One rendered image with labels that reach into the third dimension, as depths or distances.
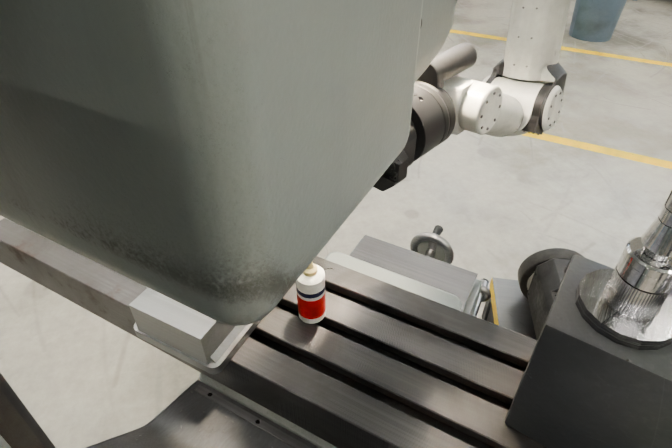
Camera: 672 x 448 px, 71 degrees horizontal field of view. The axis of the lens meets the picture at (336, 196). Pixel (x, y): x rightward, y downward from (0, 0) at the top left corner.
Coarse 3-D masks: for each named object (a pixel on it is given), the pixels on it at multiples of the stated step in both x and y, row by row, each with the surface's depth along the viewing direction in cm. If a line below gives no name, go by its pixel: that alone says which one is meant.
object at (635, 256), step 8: (632, 240) 43; (640, 240) 43; (632, 248) 42; (640, 248) 42; (624, 256) 42; (632, 256) 41; (640, 256) 41; (648, 256) 41; (632, 264) 41; (640, 264) 41; (648, 264) 40; (656, 264) 40; (664, 264) 40; (640, 272) 41; (648, 272) 40; (656, 272) 40; (664, 272) 40
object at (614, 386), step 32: (576, 256) 52; (576, 288) 49; (576, 320) 45; (608, 320) 44; (544, 352) 47; (576, 352) 45; (608, 352) 43; (640, 352) 42; (544, 384) 49; (576, 384) 46; (608, 384) 44; (640, 384) 42; (512, 416) 55; (544, 416) 51; (576, 416) 49; (608, 416) 46; (640, 416) 44
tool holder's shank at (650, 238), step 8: (664, 208) 39; (664, 216) 39; (656, 224) 40; (664, 224) 39; (648, 232) 41; (656, 232) 40; (664, 232) 39; (648, 240) 40; (656, 240) 40; (664, 240) 39; (648, 248) 40; (656, 248) 40; (664, 248) 40; (656, 256) 41; (664, 256) 40
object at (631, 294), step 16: (624, 272) 42; (608, 288) 45; (624, 288) 43; (640, 288) 42; (656, 288) 41; (608, 304) 45; (624, 304) 43; (640, 304) 42; (656, 304) 42; (640, 320) 43
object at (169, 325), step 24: (144, 312) 61; (168, 312) 61; (192, 312) 61; (144, 336) 65; (168, 336) 62; (192, 336) 58; (216, 336) 61; (240, 336) 64; (192, 360) 62; (216, 360) 61
